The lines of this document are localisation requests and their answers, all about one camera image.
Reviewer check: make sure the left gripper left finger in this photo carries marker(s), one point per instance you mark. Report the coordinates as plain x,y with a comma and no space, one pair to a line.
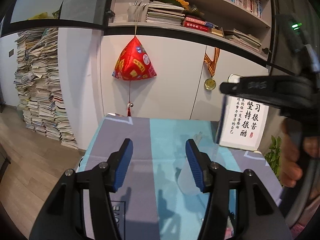
118,164

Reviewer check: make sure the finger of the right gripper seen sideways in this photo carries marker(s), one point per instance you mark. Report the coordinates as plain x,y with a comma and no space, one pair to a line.
258,87

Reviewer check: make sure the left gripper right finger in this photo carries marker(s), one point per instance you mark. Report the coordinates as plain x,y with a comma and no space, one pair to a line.
199,163

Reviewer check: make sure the person right hand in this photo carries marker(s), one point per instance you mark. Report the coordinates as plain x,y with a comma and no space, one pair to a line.
290,171

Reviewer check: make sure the frosted translucent pen cup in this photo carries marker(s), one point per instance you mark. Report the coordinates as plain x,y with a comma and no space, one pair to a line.
185,180

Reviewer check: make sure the green potted plant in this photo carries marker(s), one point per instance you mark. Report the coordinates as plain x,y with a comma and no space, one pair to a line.
273,155

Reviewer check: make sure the blue grey desk mat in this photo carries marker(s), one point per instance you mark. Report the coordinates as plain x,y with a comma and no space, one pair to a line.
150,203

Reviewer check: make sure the framed calligraphy sign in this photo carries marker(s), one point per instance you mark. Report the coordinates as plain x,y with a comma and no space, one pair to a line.
244,124

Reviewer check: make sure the gold medal with ribbon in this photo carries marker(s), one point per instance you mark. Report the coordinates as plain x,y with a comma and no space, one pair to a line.
210,83

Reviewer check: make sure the bookshelf with books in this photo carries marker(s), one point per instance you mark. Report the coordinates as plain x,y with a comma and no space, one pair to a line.
243,26

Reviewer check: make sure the red fabric zongzi ornament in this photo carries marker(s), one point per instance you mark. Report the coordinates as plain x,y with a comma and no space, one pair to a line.
133,64

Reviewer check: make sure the stack of old books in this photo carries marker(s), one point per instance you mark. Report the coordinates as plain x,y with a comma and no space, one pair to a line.
37,82

